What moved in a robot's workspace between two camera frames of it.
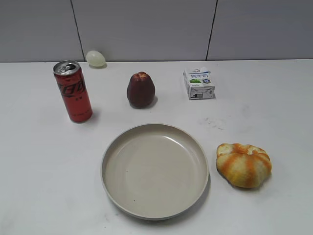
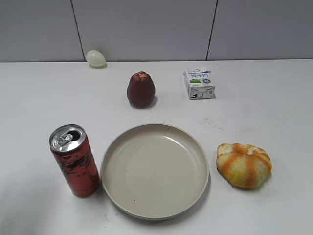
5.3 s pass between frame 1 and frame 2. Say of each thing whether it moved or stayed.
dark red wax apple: stayed
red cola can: moved
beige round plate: stayed
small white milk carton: stayed
